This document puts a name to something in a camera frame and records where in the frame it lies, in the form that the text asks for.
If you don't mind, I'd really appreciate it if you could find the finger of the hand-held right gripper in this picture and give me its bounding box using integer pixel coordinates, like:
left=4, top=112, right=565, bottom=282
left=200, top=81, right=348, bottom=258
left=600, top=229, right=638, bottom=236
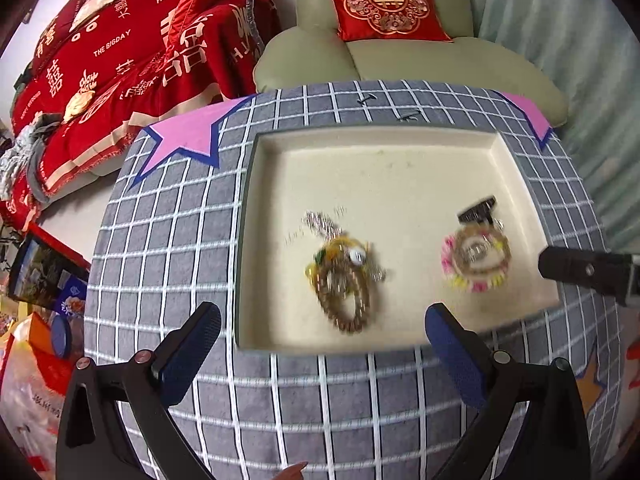
left=538, top=245, right=640, bottom=307

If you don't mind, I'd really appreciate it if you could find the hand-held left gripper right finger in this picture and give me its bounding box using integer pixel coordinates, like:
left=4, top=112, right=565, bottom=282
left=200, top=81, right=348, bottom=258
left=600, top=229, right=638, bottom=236
left=424, top=302, right=602, bottom=480

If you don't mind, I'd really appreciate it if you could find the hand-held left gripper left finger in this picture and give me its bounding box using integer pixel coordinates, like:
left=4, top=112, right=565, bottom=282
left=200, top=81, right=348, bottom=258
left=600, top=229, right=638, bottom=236
left=56, top=301, right=223, bottom=480

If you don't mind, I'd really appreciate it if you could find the colourful beaded bracelet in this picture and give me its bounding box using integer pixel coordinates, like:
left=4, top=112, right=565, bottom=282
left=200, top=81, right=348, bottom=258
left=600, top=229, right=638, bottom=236
left=441, top=227, right=513, bottom=294

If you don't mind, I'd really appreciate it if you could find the braided gold bracelet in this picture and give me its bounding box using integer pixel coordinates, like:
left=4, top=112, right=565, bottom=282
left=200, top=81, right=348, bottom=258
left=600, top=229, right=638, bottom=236
left=452, top=225, right=511, bottom=277

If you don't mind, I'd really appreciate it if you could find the brown beaded bracelet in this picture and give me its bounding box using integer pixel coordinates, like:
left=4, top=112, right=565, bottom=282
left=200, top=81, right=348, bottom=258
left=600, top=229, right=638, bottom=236
left=315, top=260, right=373, bottom=336

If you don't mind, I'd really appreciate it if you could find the shallow cream tray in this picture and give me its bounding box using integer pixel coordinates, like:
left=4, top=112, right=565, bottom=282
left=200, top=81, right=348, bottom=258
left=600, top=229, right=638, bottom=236
left=234, top=127, right=562, bottom=357

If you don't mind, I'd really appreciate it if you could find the grey checked tablecloth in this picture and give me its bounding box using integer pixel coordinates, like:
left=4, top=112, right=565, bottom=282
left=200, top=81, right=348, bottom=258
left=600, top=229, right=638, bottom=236
left=82, top=80, right=627, bottom=480

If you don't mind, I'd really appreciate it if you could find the black hair clip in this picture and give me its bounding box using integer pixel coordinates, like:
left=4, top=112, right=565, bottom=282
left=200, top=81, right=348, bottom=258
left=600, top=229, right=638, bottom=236
left=457, top=195, right=502, bottom=226

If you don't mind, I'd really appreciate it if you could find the blue printed box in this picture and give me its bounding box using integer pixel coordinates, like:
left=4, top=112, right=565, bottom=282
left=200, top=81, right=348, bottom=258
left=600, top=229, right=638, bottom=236
left=7, top=232, right=92, bottom=322

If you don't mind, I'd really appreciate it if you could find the pile of plastic bags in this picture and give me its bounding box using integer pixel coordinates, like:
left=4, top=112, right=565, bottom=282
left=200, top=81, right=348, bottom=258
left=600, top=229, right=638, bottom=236
left=0, top=310, right=77, bottom=480

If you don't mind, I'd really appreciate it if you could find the pale striped curtain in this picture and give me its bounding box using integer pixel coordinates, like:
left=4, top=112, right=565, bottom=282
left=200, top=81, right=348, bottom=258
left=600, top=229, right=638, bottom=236
left=460, top=0, right=640, bottom=261

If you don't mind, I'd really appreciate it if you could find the beige armchair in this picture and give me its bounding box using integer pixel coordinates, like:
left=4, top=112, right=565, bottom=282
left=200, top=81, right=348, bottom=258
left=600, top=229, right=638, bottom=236
left=252, top=0, right=569, bottom=127

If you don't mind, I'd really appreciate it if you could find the grey cloth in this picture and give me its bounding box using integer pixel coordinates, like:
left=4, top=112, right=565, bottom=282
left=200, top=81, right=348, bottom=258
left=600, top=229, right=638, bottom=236
left=0, top=117, right=53, bottom=202

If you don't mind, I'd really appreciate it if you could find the red printed blanket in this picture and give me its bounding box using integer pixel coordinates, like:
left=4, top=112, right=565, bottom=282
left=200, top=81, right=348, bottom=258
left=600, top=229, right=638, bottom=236
left=0, top=0, right=282, bottom=232

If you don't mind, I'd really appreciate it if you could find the red embroidered cushion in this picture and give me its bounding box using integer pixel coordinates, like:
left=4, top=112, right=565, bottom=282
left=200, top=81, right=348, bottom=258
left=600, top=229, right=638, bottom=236
left=316, top=0, right=453, bottom=43

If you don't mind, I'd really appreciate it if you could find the silver chain jewelry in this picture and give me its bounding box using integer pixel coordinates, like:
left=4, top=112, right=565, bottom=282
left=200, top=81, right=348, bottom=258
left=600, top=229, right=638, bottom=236
left=285, top=205, right=351, bottom=247

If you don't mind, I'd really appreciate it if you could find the silver corrugated hose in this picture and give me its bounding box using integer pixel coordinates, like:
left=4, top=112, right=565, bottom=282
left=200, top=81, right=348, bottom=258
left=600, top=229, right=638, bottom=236
left=244, top=0, right=265, bottom=57

